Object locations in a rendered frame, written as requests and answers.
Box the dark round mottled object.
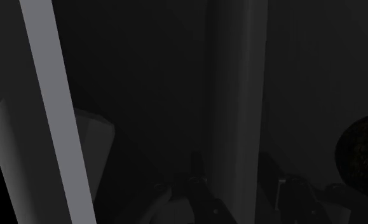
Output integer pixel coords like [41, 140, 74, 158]
[334, 113, 368, 203]

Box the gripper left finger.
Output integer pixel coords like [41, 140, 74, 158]
[130, 151, 238, 224]

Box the grey faceted cylinder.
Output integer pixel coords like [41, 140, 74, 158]
[0, 98, 116, 224]

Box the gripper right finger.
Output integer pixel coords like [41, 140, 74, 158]
[257, 151, 368, 224]

